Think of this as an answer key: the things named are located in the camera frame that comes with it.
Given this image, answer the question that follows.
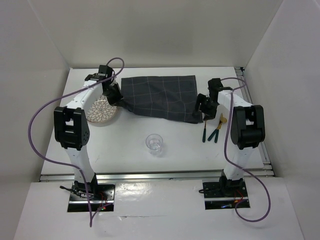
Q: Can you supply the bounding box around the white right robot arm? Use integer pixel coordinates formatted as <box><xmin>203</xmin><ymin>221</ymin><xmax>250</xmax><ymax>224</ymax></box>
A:
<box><xmin>193</xmin><ymin>86</ymin><xmax>266</xmax><ymax>197</ymax></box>

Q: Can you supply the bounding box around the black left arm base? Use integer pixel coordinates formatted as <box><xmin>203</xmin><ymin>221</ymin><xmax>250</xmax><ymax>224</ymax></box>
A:
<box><xmin>59</xmin><ymin>184</ymin><xmax>116</xmax><ymax>213</ymax></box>

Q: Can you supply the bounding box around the aluminium right side rail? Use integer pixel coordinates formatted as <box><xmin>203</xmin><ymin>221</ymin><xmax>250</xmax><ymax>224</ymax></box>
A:
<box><xmin>234</xmin><ymin>67</ymin><xmax>273</xmax><ymax>171</ymax></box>

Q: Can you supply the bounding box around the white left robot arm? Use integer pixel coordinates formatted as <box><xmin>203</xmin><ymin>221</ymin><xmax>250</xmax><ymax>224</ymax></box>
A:
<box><xmin>53</xmin><ymin>71</ymin><xmax>123</xmax><ymax>200</ymax></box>

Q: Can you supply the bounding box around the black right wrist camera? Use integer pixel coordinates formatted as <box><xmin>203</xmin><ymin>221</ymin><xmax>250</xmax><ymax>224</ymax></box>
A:
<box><xmin>208</xmin><ymin>78</ymin><xmax>224</xmax><ymax>94</ymax></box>

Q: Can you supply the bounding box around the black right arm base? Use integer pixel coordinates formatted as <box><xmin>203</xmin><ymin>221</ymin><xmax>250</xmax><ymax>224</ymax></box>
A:
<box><xmin>198</xmin><ymin>181</ymin><xmax>251</xmax><ymax>210</ymax></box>

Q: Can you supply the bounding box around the floral plate orange rim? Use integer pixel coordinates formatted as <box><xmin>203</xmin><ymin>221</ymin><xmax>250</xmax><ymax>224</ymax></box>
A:
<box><xmin>86</xmin><ymin>95</ymin><xmax>118</xmax><ymax>124</ymax></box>

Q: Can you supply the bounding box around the gold knife green handle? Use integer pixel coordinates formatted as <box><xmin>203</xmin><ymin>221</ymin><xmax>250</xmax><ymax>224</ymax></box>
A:
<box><xmin>207</xmin><ymin>114</ymin><xmax>224</xmax><ymax>143</ymax></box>

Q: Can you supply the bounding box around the gold spoon green handle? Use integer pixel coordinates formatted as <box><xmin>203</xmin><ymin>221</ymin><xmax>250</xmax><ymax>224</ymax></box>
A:
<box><xmin>213</xmin><ymin>115</ymin><xmax>228</xmax><ymax>143</ymax></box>

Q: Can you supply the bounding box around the dark checked cloth napkin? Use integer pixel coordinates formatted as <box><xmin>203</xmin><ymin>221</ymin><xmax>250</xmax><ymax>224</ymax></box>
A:
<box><xmin>121</xmin><ymin>75</ymin><xmax>203</xmax><ymax>124</ymax></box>

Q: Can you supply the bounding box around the gold fork green handle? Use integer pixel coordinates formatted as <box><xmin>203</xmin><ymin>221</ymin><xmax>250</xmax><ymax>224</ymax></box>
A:
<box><xmin>202</xmin><ymin>119</ymin><xmax>208</xmax><ymax>143</ymax></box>

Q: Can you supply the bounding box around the aluminium front table rail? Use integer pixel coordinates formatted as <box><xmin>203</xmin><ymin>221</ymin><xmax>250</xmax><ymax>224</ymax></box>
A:
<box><xmin>39</xmin><ymin>165</ymin><xmax>275</xmax><ymax>182</ymax></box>

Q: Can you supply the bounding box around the clear plastic cup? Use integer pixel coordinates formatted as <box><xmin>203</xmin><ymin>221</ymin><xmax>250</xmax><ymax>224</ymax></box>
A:
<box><xmin>145</xmin><ymin>133</ymin><xmax>164</xmax><ymax>157</ymax></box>

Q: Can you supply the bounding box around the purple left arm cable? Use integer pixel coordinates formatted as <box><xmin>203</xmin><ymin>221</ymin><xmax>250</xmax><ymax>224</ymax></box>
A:
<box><xmin>27</xmin><ymin>57</ymin><xmax>125</xmax><ymax>228</ymax></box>

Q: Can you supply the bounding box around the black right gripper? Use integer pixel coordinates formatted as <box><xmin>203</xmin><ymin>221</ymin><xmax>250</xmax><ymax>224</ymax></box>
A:
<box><xmin>192</xmin><ymin>93</ymin><xmax>219</xmax><ymax>121</ymax></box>

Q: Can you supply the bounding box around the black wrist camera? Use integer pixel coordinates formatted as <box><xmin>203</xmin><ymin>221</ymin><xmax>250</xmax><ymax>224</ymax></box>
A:
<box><xmin>208</xmin><ymin>78</ymin><xmax>224</xmax><ymax>94</ymax></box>
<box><xmin>98</xmin><ymin>65</ymin><xmax>114</xmax><ymax>78</ymax></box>

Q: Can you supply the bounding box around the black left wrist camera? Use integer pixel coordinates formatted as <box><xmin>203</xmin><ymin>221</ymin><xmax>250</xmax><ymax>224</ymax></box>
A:
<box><xmin>98</xmin><ymin>65</ymin><xmax>114</xmax><ymax>78</ymax></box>

